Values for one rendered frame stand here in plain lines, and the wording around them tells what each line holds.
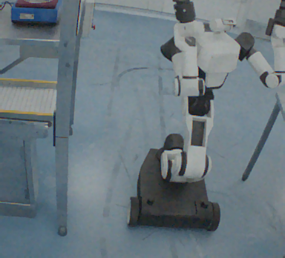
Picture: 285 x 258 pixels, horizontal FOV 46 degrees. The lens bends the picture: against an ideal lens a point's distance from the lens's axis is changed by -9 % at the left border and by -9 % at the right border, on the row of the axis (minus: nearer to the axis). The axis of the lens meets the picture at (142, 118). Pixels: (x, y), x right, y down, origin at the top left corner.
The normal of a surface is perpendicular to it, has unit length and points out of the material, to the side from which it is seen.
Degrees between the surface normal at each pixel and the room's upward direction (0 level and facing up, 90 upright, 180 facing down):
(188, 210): 0
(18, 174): 90
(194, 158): 37
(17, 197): 90
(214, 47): 45
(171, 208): 0
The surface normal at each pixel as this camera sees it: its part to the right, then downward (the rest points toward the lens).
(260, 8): 0.00, 0.60
